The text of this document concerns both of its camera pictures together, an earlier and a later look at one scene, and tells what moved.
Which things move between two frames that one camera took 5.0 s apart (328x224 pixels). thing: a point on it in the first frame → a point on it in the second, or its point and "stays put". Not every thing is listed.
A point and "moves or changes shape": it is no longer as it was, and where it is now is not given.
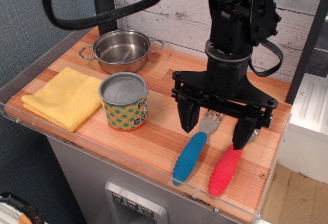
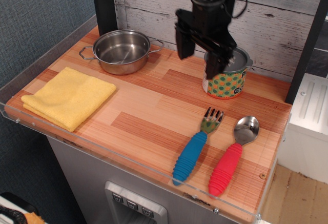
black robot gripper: (224, 86) → (206, 23)
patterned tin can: (124, 98) moves or changes shape
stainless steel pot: (121, 51) stays put
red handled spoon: (225, 167) stays put
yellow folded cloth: (67, 98) stays put
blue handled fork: (191, 147) stays put
